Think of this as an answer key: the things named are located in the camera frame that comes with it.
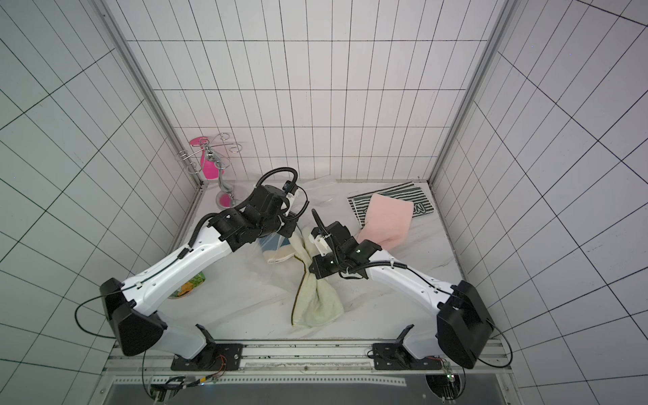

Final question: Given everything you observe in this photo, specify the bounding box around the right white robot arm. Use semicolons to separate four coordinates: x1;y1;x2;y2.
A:
309;209;494;370

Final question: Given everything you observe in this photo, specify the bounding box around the pink plastic cup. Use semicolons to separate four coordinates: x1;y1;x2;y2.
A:
189;136;222;181

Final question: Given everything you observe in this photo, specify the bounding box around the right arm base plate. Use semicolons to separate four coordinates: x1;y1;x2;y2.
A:
367;344;442;371

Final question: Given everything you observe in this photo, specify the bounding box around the blue and cream towel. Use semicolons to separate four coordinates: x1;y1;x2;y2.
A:
258;234;295;264

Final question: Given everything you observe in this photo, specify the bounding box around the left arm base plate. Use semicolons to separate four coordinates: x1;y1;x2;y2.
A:
170;344;244;372

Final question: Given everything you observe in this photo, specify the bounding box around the colourful snack packet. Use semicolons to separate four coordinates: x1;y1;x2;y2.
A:
169;272;206;300

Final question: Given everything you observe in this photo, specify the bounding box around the clear plastic vacuum bag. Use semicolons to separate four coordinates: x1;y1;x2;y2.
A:
166;243;389;340

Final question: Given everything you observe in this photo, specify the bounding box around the pink towel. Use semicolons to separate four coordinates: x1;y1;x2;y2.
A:
356;194;414;251

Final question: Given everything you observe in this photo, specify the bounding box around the green striped Doraemon towel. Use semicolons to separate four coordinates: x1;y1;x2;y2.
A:
347;182;435;226

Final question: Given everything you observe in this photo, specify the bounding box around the chrome cup holder stand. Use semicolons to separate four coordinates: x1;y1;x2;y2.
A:
175;133;242;209

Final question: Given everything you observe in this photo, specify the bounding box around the aluminium mounting rail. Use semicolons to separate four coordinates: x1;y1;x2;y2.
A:
104;339;511;376

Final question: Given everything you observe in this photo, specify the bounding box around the light green towel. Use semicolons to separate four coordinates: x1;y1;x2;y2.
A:
289;229;344;328

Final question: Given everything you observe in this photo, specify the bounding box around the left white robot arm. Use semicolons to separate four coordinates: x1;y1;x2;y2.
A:
100;182;300;359

